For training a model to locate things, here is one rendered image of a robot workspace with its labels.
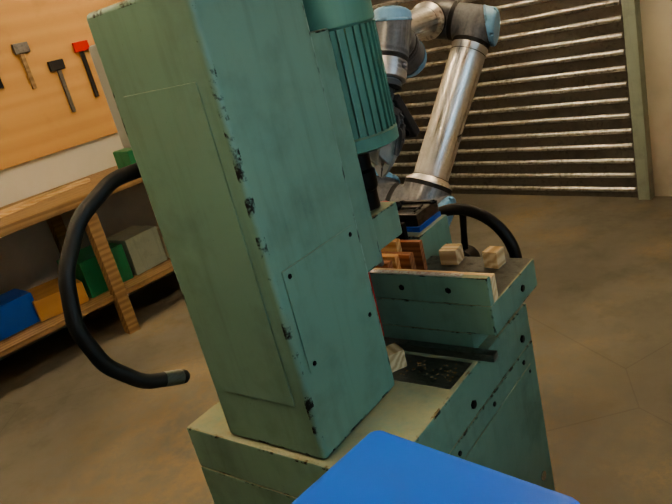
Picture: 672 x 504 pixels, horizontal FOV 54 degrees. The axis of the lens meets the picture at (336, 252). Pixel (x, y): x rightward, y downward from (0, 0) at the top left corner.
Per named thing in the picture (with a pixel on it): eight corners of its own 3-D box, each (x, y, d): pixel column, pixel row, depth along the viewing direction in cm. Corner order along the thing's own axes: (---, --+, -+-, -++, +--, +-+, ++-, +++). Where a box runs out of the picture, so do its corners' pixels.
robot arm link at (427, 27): (427, -6, 215) (327, 20, 161) (463, -1, 210) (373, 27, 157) (422, 31, 220) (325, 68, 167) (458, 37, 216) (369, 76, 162)
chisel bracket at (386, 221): (405, 240, 134) (396, 200, 131) (367, 269, 124) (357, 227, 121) (374, 239, 139) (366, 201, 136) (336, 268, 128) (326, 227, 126)
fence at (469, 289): (494, 303, 118) (489, 275, 116) (491, 307, 117) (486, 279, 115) (255, 284, 155) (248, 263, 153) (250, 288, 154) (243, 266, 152)
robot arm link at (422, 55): (392, 40, 168) (376, 19, 157) (434, 46, 164) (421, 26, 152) (381, 75, 168) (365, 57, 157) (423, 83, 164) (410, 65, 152)
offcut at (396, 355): (407, 366, 124) (403, 349, 123) (389, 374, 123) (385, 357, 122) (398, 358, 128) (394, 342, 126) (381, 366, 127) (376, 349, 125)
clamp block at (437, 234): (455, 250, 153) (448, 213, 150) (428, 275, 144) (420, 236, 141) (401, 248, 163) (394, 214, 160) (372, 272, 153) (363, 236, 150)
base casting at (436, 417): (534, 339, 140) (528, 301, 137) (396, 532, 99) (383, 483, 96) (362, 321, 167) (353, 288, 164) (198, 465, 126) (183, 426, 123)
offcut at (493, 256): (498, 269, 131) (495, 252, 130) (484, 267, 133) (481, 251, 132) (506, 262, 133) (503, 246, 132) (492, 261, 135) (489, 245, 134)
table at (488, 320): (555, 265, 140) (551, 239, 138) (498, 336, 119) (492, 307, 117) (331, 257, 178) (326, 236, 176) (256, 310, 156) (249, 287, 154)
